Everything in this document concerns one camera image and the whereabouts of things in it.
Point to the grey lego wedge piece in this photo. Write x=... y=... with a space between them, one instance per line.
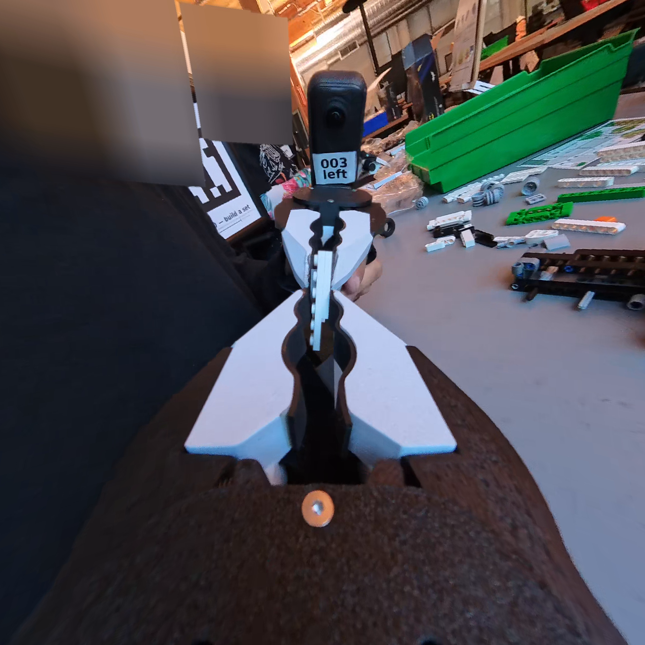
x=558 y=243

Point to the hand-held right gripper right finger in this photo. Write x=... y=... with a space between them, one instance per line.
x=393 y=398

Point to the person's black clothed body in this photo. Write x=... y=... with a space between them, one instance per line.
x=101 y=327

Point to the green lego frame piece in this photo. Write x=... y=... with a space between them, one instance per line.
x=539 y=214

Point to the silver ventilation duct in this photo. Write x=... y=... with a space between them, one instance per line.
x=347 y=35

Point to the white curved lego connector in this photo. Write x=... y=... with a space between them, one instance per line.
x=536 y=236

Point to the green plastic bin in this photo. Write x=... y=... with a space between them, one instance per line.
x=504 y=131

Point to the lego instruction booklet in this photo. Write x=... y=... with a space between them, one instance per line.
x=569 y=151

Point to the white lego beam piece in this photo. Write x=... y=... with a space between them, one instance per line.
x=451 y=219

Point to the row of white lego beams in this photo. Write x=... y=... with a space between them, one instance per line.
x=594 y=182

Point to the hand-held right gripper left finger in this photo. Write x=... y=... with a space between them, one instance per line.
x=242 y=398

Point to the framed black white tag sign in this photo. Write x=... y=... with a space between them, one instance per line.
x=224 y=176

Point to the white lego plate assembly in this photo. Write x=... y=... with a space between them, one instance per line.
x=321 y=302

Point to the small grey lego plate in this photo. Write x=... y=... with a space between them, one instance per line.
x=535 y=198

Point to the person's left hand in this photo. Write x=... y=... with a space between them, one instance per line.
x=368 y=279

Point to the black lego beam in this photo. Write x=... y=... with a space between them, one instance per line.
x=448 y=232

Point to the tall cardboard display board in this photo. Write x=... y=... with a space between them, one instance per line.
x=468 y=45

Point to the black lego panel piece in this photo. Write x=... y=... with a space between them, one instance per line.
x=484 y=238

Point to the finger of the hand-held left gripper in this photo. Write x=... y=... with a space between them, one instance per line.
x=297 y=237
x=355 y=242

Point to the grey lego axle connector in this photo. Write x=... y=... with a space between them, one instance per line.
x=506 y=242

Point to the long green lego beam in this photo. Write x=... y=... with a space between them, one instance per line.
x=604 y=194

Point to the long white lego beam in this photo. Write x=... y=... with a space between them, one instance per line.
x=584 y=226

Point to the clear plastic bags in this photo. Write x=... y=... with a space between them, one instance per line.
x=398 y=191

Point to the printed dark cloth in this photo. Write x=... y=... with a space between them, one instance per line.
x=277 y=166

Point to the dark printed cardboard box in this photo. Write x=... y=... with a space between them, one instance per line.
x=423 y=75

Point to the white lego plate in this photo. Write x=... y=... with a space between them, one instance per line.
x=463 y=192

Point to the white lego brick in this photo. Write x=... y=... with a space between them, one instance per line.
x=467 y=239

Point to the dark lego vehicle build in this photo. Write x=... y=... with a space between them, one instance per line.
x=579 y=274

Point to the short white lego connector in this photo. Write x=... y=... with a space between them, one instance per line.
x=438 y=246

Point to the grey lego wheel hub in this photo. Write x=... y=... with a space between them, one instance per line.
x=495 y=191
x=478 y=198
x=530 y=187

